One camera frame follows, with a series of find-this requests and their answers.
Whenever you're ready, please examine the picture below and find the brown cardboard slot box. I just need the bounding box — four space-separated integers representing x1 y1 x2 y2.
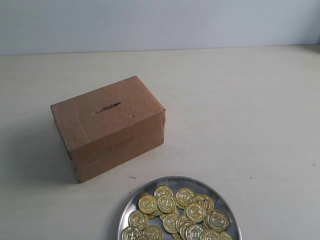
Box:
51 76 166 183

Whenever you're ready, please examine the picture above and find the round silver metal plate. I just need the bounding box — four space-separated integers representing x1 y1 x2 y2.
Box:
116 176 242 240

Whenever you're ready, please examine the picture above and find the gold coin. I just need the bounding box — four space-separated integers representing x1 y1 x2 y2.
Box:
154 185 174 198
163 213 179 234
205 210 230 232
157 194 177 213
200 229 221 240
185 223 204 240
128 210 149 230
143 225 164 240
121 226 142 240
176 187 194 207
138 194 158 215
185 202 206 223
191 194 215 212

